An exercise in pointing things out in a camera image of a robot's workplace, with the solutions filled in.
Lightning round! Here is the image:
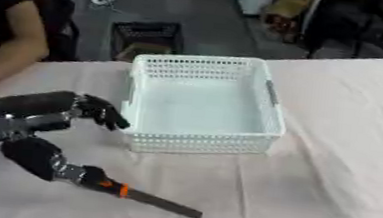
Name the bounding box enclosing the brown bag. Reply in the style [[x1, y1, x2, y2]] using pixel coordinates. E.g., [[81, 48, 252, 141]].
[[255, 0, 318, 46]]

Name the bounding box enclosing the black plastic crate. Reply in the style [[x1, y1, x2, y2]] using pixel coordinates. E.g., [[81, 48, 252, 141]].
[[106, 16, 188, 69]]

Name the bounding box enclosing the black chair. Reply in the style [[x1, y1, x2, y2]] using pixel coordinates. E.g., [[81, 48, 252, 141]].
[[296, 0, 383, 67]]

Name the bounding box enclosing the white perforated plastic basket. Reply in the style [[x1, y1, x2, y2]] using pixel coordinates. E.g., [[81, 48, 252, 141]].
[[115, 44, 295, 167]]

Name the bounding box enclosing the file with orange black handle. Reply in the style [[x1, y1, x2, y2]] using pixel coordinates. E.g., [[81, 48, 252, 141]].
[[93, 177, 207, 218]]

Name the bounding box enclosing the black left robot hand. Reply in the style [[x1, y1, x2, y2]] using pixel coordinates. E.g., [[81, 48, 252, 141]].
[[0, 84, 135, 195]]

